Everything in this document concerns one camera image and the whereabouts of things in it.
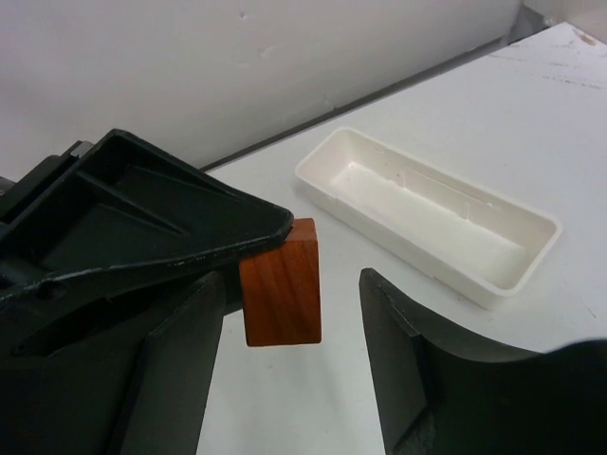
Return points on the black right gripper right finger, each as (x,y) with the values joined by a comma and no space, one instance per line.
(443,389)

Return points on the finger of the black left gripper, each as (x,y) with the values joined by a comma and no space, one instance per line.
(127,214)

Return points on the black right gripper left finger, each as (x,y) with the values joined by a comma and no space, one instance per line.
(128,375)

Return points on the white plastic tray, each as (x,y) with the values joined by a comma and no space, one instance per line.
(477,241)

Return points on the orange triangular wood block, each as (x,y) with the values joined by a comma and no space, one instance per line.
(282,291)

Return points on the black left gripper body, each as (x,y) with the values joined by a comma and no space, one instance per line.
(17,196)

